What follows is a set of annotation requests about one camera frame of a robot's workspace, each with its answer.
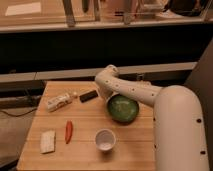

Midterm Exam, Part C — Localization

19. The white paper sheet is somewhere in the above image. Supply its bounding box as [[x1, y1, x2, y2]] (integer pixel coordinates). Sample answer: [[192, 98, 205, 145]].
[[5, 2, 41, 16]]

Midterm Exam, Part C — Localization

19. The green bowl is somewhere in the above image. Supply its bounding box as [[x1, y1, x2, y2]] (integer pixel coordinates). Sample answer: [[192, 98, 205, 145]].
[[107, 94, 139, 123]]

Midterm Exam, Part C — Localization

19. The black cable on floor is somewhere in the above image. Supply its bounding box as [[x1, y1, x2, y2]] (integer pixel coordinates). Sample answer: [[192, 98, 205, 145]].
[[0, 107, 38, 118]]

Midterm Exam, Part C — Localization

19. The white sponge block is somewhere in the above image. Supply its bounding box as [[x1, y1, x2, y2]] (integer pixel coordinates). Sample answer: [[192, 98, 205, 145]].
[[40, 131, 56, 154]]

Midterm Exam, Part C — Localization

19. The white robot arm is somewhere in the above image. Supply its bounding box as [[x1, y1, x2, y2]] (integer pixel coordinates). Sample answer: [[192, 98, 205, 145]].
[[95, 65, 210, 171]]

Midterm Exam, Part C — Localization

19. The black eraser block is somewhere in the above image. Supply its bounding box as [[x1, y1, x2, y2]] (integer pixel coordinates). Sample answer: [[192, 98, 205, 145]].
[[80, 90, 98, 103]]

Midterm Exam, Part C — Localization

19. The white cup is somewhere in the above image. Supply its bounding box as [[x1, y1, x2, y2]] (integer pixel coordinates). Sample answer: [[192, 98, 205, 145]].
[[95, 129, 116, 152]]

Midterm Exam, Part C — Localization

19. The metal frame post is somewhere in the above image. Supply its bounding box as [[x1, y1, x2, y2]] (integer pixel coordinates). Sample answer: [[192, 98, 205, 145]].
[[62, 0, 75, 27]]

